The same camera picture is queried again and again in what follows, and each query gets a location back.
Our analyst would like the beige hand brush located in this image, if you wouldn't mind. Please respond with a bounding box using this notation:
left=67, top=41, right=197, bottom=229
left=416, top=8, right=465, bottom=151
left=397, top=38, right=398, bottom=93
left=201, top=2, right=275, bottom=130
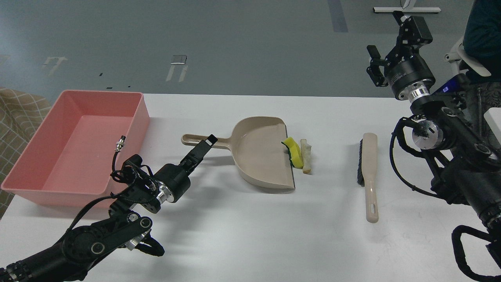
left=357, top=132, right=379, bottom=224

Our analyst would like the beige checkered cloth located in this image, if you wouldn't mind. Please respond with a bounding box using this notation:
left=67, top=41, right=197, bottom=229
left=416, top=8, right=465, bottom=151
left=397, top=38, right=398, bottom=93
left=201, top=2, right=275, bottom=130
left=0, top=88, right=52, bottom=220

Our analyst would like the white office chair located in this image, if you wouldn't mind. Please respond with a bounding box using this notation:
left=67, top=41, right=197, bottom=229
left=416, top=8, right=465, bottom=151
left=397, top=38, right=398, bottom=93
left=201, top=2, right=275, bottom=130
left=444, top=37, right=491, bottom=77

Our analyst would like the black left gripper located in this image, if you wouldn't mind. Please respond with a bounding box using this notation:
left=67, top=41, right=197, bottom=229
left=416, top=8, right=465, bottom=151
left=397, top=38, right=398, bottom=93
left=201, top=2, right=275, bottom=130
left=153, top=134, right=218, bottom=203

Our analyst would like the white stand base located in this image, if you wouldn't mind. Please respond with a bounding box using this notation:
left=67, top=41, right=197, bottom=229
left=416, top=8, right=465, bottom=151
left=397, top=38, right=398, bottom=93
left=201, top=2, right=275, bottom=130
left=372, top=0, right=442, bottom=14

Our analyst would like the pink plastic bin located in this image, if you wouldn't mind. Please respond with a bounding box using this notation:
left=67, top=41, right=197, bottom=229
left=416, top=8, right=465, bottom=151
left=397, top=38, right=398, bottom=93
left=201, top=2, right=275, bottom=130
left=1, top=90, right=149, bottom=207

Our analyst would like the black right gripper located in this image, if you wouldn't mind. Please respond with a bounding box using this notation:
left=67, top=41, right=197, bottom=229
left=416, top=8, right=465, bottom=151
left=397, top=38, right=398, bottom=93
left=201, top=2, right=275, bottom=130
left=366, top=11, right=435, bottom=101

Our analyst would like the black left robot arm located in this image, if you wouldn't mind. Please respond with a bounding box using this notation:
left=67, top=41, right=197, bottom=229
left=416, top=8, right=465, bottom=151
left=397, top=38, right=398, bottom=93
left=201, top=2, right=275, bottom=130
left=1, top=135, right=218, bottom=282

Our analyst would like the person in teal sweater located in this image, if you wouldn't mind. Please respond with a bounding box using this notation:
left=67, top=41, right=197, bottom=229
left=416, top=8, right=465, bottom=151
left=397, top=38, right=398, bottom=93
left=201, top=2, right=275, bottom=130
left=463, top=0, right=501, bottom=134

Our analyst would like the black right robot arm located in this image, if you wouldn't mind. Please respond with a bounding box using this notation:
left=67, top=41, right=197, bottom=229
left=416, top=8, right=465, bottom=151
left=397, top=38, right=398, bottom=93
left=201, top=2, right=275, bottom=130
left=366, top=10, right=500, bottom=282

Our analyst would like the white bread slice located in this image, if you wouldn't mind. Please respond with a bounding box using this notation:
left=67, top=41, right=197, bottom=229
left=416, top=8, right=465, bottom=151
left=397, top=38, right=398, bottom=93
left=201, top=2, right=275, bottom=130
left=300, top=139, right=312, bottom=174

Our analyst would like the yellow green sponge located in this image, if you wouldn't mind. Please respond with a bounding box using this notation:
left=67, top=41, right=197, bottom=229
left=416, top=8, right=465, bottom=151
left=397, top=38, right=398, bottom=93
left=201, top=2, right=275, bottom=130
left=281, top=136, right=304, bottom=168

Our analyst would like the beige plastic dustpan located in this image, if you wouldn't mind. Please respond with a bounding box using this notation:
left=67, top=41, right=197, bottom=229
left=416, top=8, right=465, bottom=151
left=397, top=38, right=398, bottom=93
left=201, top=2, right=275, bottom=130
left=181, top=116, right=296, bottom=193

